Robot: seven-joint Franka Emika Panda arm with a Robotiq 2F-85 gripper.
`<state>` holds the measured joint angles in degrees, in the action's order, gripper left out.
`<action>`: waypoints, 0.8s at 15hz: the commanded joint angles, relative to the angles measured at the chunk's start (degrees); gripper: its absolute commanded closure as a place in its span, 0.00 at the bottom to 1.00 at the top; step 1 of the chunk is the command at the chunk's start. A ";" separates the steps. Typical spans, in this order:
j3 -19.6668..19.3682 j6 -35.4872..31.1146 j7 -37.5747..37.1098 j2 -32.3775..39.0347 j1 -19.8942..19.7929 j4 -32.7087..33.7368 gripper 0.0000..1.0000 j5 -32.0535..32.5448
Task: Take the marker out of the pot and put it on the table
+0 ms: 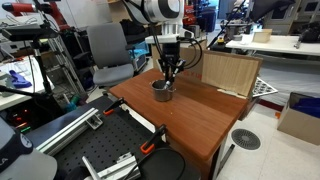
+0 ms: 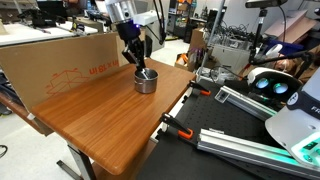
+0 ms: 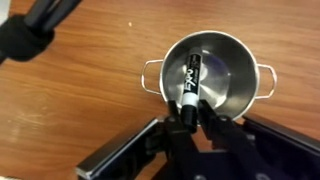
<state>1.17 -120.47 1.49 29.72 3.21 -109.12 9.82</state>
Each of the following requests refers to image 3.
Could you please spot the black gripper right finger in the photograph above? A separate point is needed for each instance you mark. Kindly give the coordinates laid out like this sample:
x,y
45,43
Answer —
x,y
223,136

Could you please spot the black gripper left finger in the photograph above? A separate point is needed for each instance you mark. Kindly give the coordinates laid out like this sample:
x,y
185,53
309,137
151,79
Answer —
x,y
178,130

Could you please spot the black Expo marker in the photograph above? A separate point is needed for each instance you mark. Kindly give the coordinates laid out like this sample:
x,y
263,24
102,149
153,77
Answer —
x,y
191,80

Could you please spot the small stainless steel pot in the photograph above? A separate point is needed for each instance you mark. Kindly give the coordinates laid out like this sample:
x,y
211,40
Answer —
x,y
233,83

